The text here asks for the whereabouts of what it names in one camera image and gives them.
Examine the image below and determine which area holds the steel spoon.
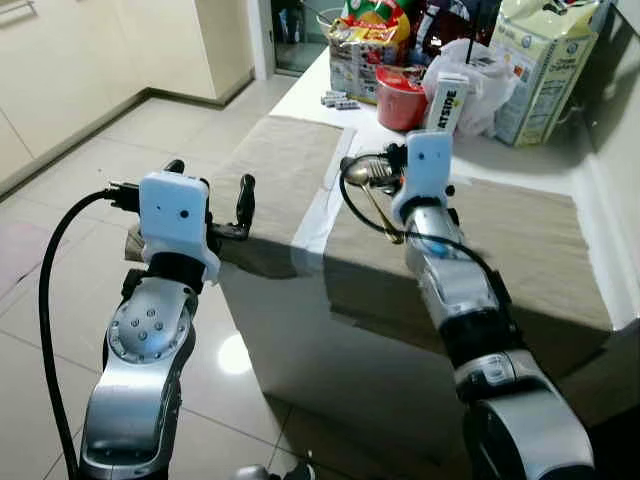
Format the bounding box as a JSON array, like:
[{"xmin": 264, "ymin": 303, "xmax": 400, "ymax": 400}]
[{"xmin": 346, "ymin": 153, "xmax": 405, "ymax": 245}]

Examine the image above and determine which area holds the red noodle cup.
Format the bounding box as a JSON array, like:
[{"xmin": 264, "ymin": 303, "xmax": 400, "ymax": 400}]
[{"xmin": 374, "ymin": 64, "xmax": 430, "ymax": 134}]

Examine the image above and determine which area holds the white Oatside carton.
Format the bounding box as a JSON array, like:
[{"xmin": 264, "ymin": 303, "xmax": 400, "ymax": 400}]
[{"xmin": 422, "ymin": 71, "xmax": 472, "ymax": 137}]

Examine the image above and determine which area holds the white raised bar shelf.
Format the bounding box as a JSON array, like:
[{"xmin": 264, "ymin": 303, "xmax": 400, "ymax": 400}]
[{"xmin": 572, "ymin": 0, "xmax": 640, "ymax": 326}]

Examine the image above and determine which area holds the white counter block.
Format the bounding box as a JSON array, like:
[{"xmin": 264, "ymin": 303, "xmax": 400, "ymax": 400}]
[{"xmin": 124, "ymin": 45, "xmax": 640, "ymax": 471}]

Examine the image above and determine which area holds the colourful snack package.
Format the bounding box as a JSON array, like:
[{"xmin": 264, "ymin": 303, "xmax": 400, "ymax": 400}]
[{"xmin": 327, "ymin": 0, "xmax": 414, "ymax": 107}]

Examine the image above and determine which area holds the cream cabinet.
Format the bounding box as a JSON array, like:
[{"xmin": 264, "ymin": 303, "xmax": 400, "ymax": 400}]
[{"xmin": 0, "ymin": 0, "xmax": 257, "ymax": 198}]

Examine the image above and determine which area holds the white plastic bag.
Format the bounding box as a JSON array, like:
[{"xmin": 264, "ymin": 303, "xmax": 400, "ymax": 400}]
[{"xmin": 420, "ymin": 39, "xmax": 520, "ymax": 138}]

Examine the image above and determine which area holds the dark red bag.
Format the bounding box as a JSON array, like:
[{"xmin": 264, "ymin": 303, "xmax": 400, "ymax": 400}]
[{"xmin": 411, "ymin": 0, "xmax": 503, "ymax": 63}]

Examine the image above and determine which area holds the large green white carton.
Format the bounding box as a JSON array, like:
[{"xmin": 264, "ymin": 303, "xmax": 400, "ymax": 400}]
[{"xmin": 489, "ymin": 0, "xmax": 603, "ymax": 149}]

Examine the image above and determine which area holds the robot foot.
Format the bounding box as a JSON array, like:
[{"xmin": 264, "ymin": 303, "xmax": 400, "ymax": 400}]
[{"xmin": 234, "ymin": 461, "xmax": 317, "ymax": 480}]

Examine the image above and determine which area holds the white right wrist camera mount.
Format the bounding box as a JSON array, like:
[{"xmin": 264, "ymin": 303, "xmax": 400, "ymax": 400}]
[{"xmin": 392, "ymin": 129, "xmax": 454, "ymax": 227}]

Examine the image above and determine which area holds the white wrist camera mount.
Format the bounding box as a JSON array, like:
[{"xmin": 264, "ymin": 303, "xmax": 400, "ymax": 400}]
[
  {"xmin": 137, "ymin": 171, "xmax": 223, "ymax": 284},
  {"xmin": 392, "ymin": 129, "xmax": 454, "ymax": 227}
]

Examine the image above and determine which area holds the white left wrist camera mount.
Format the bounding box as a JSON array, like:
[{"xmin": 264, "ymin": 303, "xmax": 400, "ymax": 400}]
[{"xmin": 137, "ymin": 171, "xmax": 223, "ymax": 284}]

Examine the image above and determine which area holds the white door frame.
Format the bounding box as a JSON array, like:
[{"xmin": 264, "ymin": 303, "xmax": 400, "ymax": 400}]
[{"xmin": 247, "ymin": 0, "xmax": 278, "ymax": 81}]

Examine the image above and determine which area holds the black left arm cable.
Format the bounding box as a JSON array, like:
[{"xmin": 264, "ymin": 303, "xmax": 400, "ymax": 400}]
[{"xmin": 37, "ymin": 181, "xmax": 143, "ymax": 480}]

